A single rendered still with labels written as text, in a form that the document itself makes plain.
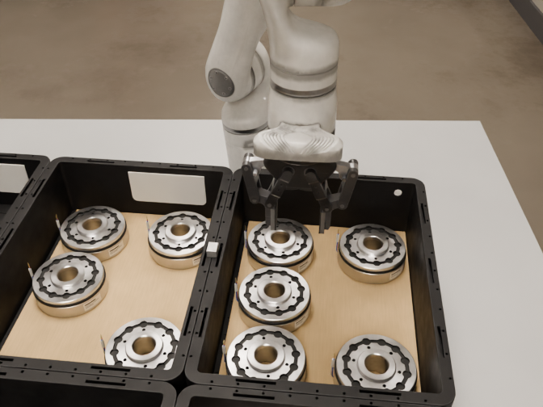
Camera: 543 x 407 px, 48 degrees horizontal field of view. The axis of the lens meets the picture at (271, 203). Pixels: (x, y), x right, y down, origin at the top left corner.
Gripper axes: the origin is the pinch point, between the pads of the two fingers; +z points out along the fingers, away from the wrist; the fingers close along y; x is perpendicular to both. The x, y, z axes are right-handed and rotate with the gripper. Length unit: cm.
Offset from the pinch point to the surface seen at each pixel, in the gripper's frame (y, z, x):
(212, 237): 11.9, 7.5, -3.5
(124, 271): 26.6, 17.4, -4.8
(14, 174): 48, 10, -18
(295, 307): -0.2, 14.5, 2.0
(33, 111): 136, 100, -178
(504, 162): -79, 100, -159
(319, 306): -3.5, 17.5, -1.0
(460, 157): -34, 30, -59
